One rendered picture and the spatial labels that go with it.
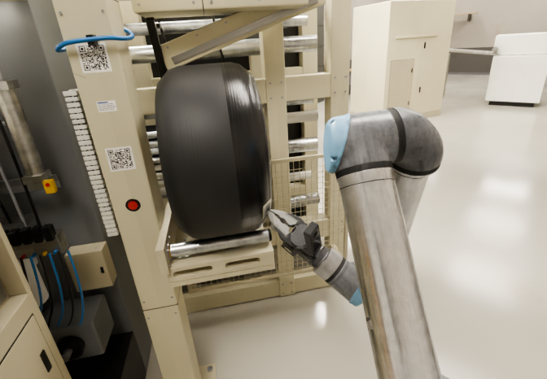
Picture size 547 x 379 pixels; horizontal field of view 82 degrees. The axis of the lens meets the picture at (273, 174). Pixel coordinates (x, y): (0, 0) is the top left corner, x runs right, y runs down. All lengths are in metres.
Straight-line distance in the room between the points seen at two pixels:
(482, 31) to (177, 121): 13.11
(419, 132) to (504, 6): 12.97
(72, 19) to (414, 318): 1.03
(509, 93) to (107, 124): 7.71
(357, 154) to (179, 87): 0.52
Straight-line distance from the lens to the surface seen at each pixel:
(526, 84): 8.09
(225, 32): 1.38
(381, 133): 0.65
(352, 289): 0.98
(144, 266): 1.25
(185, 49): 1.38
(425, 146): 0.70
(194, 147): 0.83
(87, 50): 1.03
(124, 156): 1.06
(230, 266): 1.13
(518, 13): 13.57
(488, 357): 2.12
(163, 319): 1.40
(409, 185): 0.79
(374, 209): 0.62
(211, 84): 0.91
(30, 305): 1.20
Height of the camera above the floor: 1.52
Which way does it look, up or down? 23 degrees down
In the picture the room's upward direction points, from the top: 4 degrees counter-clockwise
